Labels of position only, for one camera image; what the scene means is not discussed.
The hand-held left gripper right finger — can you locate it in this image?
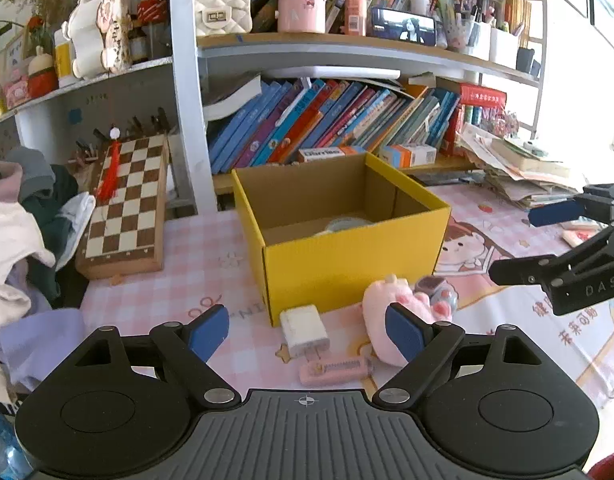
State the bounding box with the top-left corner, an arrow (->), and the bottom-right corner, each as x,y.
371,302 -> 564,409

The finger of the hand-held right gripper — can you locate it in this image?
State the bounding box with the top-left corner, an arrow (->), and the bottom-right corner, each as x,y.
528,183 -> 614,227
489,255 -> 570,286

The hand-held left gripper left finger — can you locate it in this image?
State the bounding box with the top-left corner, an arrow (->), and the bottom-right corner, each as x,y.
52,304 -> 242,412

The pink plush paw toy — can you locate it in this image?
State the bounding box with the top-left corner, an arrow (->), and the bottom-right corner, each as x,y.
362,274 -> 438,367

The small purple grey toy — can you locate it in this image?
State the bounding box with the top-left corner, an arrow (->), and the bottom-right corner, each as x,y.
414,275 -> 459,322

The yellow cardboard box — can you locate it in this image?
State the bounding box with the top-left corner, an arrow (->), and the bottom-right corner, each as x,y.
231,151 -> 452,327

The white charger plug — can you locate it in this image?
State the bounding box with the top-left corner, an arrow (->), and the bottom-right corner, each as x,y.
278,305 -> 331,359

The pink cartoon printed desktop cloth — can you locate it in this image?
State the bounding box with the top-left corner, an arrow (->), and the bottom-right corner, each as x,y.
80,182 -> 614,411

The stack of loose papers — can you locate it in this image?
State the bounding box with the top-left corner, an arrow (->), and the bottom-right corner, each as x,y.
457,122 -> 588,211

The tape roll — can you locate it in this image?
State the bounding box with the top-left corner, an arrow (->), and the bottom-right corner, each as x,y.
314,215 -> 375,237

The wooden chessboard box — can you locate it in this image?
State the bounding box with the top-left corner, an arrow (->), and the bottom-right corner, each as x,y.
74,135 -> 170,281

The black pen holder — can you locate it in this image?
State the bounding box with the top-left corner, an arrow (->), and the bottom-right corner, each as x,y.
516,47 -> 542,78

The orange white carton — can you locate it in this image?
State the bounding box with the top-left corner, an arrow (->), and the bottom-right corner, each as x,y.
378,143 -> 438,168

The white pen holder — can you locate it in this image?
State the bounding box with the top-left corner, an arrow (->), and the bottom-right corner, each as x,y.
467,20 -> 492,61
489,27 -> 520,68

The red tassel ornament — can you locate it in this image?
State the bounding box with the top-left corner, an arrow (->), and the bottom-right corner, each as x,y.
96,127 -> 123,206

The dark red clothing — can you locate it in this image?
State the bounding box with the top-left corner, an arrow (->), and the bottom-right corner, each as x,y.
587,452 -> 614,480

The white blue small box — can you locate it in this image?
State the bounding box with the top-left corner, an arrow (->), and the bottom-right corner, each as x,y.
298,147 -> 345,163

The pile of clothes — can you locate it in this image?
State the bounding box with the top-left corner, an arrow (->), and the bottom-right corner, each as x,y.
0,147 -> 97,406

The grey metal bookshelf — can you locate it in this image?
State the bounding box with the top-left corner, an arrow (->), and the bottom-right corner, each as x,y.
0,0 -> 548,221

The row of leaning colourful books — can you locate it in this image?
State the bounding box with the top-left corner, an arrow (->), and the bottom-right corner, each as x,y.
207,77 -> 462,176

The blue water bottle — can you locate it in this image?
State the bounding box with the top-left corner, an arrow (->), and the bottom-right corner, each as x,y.
0,402 -> 35,480

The phone with lit screen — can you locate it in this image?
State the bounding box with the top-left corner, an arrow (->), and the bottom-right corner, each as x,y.
369,7 -> 438,43

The pink bottle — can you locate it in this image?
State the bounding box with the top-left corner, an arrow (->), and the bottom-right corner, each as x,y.
343,0 -> 369,37

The red white doll jar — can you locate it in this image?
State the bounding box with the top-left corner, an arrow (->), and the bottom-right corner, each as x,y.
28,47 -> 59,100

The yellow white bottle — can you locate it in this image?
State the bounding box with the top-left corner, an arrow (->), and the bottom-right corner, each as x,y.
54,30 -> 78,88

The white cartoon wooden ornament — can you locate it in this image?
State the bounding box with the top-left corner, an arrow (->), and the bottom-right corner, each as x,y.
62,0 -> 134,80

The white quilted handbag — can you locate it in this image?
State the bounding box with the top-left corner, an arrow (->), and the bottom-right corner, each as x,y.
193,0 -> 253,37

